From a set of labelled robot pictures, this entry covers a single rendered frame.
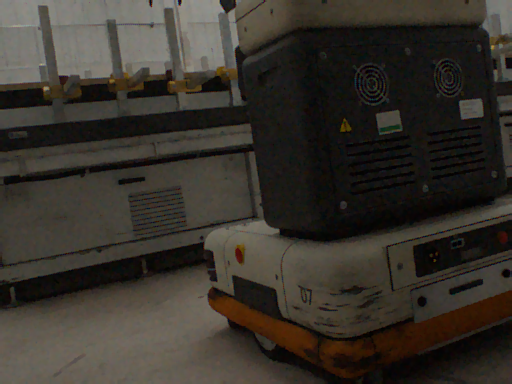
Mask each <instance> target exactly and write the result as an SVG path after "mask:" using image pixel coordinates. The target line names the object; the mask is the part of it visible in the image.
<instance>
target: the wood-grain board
mask: <svg viewBox="0 0 512 384"><path fill-rule="evenodd" d="M203 72H204V71H200V72H186V73H183V74H184V77H183V79H192V78H193V77H195V76H197V75H198V74H200V73H203ZM80 80H81V83H80V86H91V85H104V84H108V80H110V77H103V78H88V79H80ZM154 80H167V79H166V74H151V75H150V76H148V77H147V79H146V80H143V81H154ZM49 86H50V85H49V81H47V82H30V83H6V84H0V92H3V91H15V90H28V89H41V88H43V87H49Z"/></svg>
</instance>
